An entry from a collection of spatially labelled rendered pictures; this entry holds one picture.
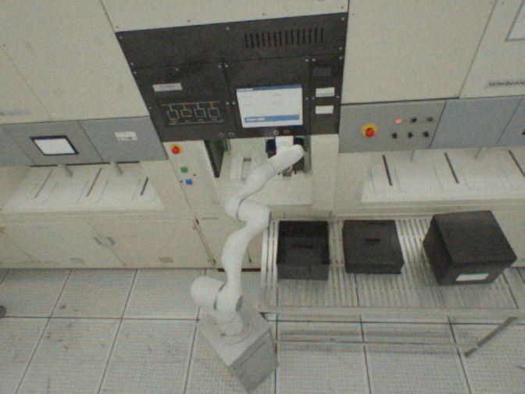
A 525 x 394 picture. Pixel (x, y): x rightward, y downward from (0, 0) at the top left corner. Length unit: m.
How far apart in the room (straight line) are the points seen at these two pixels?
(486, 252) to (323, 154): 0.88
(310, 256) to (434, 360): 1.15
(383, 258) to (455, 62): 0.97
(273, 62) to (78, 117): 0.98
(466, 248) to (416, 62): 0.89
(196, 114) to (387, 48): 0.85
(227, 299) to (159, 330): 1.43
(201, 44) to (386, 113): 0.84
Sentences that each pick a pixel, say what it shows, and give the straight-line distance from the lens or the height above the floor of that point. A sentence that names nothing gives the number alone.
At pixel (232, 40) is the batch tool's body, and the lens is 1.44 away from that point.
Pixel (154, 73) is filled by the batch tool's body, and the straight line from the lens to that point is 1.58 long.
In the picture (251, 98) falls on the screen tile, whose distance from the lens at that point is 1.56.
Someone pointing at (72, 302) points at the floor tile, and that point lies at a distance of 3.27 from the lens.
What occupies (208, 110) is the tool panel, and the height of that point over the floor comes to 1.58.
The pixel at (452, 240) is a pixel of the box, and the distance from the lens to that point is 1.88.
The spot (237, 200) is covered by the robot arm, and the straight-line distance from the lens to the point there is 1.53.
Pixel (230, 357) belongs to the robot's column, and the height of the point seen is 0.76.
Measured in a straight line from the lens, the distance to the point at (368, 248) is 1.93.
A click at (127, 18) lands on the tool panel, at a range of 1.51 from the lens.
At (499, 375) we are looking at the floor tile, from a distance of 2.82.
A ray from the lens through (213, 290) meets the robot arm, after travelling 1.48.
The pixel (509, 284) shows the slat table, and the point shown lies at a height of 0.76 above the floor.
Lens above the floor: 2.49
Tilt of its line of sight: 50 degrees down
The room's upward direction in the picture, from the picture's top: 9 degrees counter-clockwise
